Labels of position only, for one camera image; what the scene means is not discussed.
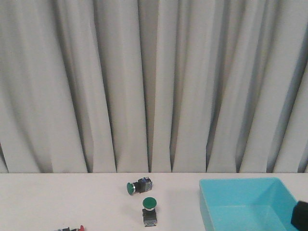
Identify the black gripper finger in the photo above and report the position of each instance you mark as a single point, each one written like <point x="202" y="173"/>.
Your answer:
<point x="300" y="216"/>

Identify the light blue plastic box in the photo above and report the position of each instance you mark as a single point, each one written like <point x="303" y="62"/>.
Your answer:
<point x="249" y="204"/>

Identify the standing green push button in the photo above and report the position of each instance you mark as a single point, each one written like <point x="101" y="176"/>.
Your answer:
<point x="149" y="212"/>

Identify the lying green push button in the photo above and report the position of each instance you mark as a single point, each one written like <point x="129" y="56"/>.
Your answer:
<point x="141" y="186"/>

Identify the lying red push button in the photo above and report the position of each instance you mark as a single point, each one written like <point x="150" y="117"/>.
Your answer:
<point x="81" y="228"/>

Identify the grey pleated curtain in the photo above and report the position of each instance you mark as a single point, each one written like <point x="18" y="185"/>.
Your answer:
<point x="106" y="86"/>

